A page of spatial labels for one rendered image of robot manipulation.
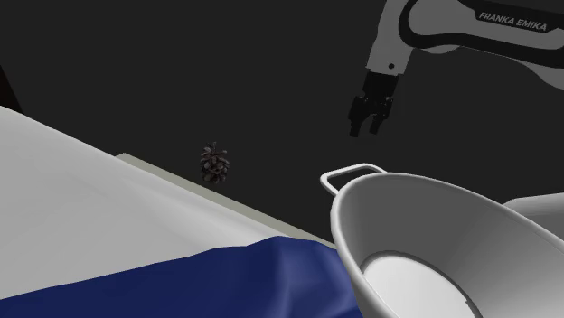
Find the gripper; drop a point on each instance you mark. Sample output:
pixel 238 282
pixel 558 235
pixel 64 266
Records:
pixel 379 90

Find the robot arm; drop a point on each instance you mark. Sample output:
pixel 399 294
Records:
pixel 445 17

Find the brown pine cone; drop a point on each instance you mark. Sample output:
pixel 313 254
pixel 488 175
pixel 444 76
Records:
pixel 214 162

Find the bed with blue blanket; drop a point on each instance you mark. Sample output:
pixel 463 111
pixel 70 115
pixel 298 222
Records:
pixel 110 229

